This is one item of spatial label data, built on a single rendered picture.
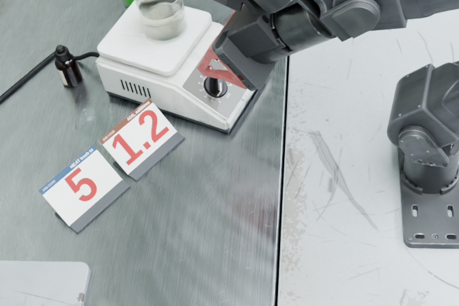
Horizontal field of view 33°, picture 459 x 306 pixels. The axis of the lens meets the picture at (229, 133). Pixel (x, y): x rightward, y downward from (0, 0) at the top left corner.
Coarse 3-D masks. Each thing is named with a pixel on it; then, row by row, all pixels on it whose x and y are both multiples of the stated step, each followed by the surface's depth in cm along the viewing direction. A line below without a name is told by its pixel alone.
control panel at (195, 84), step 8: (216, 64) 105; (192, 72) 103; (200, 72) 103; (192, 80) 102; (200, 80) 103; (184, 88) 102; (192, 88) 102; (200, 88) 102; (232, 88) 104; (240, 88) 105; (200, 96) 102; (208, 96) 102; (224, 96) 103; (232, 96) 104; (240, 96) 104; (208, 104) 102; (216, 104) 102; (224, 104) 103; (232, 104) 103; (224, 112) 102
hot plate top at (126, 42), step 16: (128, 16) 108; (192, 16) 106; (208, 16) 106; (112, 32) 106; (128, 32) 106; (192, 32) 104; (112, 48) 104; (128, 48) 104; (144, 48) 104; (160, 48) 103; (176, 48) 103; (192, 48) 104; (144, 64) 102; (160, 64) 101; (176, 64) 101
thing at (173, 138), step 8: (152, 104) 104; (160, 112) 104; (168, 136) 104; (176, 136) 104; (104, 144) 101; (160, 144) 104; (168, 144) 104; (176, 144) 104; (152, 152) 103; (160, 152) 103; (168, 152) 103; (144, 160) 102; (152, 160) 102; (160, 160) 102; (120, 168) 102; (128, 168) 101; (136, 168) 102; (144, 168) 102; (136, 176) 101
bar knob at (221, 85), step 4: (208, 80) 103; (212, 80) 103; (216, 80) 102; (220, 80) 102; (204, 84) 103; (208, 84) 103; (212, 84) 103; (216, 84) 102; (220, 84) 102; (224, 84) 103; (208, 88) 102; (212, 88) 103; (216, 88) 102; (220, 88) 101; (224, 88) 103; (208, 92) 102; (212, 92) 102; (216, 92) 102; (220, 92) 101; (224, 92) 103; (216, 96) 102; (220, 96) 103
